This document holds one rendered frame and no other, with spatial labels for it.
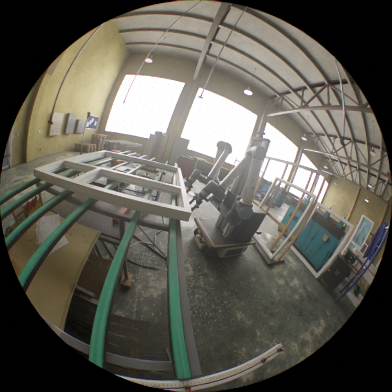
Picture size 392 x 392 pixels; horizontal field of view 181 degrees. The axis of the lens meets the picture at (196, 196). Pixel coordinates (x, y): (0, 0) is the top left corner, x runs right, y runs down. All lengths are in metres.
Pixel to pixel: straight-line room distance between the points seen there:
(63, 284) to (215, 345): 1.23
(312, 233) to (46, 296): 4.34
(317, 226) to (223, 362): 3.48
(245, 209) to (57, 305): 1.51
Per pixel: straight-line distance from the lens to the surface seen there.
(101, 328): 0.43
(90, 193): 0.89
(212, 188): 1.15
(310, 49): 8.20
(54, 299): 0.79
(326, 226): 3.78
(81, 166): 1.45
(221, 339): 1.45
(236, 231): 1.90
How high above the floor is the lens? 1.28
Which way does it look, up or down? 19 degrees down
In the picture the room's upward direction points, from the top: 19 degrees clockwise
